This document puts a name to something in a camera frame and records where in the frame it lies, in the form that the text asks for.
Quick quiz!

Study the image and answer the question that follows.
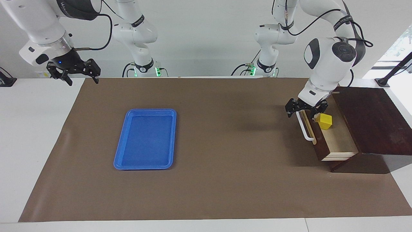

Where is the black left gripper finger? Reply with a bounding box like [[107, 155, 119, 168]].
[[310, 101, 329, 117], [285, 98, 302, 119]]

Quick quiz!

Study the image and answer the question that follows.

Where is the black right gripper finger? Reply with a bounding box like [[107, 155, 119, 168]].
[[46, 62, 73, 87], [76, 59, 101, 84]]

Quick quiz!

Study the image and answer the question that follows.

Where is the yellow cube block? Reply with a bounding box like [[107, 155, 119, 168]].
[[315, 113, 332, 131]]

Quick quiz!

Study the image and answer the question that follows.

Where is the wooden drawer with white handle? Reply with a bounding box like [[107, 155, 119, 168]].
[[295, 91, 359, 161]]

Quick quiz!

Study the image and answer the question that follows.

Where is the dark wooden drawer cabinet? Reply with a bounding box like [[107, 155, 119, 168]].
[[328, 86, 412, 174]]

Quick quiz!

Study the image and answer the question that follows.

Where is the black pole stand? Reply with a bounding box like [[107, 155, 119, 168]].
[[375, 52, 412, 88]]

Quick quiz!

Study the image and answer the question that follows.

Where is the brown paper table mat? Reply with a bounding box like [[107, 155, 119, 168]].
[[18, 77, 412, 223]]

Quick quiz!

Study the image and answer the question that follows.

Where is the blue plastic tray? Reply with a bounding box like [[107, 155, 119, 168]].
[[113, 109, 177, 170]]

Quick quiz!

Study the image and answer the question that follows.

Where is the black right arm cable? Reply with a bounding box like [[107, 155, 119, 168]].
[[75, 13, 113, 51]]

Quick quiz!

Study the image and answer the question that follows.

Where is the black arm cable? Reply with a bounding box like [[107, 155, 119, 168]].
[[272, 0, 374, 88], [75, 13, 113, 51]]

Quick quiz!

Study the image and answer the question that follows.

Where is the black base cable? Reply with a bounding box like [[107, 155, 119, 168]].
[[122, 62, 136, 78], [231, 48, 261, 77]]

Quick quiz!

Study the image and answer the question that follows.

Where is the black desk mount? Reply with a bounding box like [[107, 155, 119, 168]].
[[0, 67, 17, 87]]

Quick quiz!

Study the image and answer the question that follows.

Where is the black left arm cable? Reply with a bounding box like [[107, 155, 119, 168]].
[[272, 0, 374, 88]]

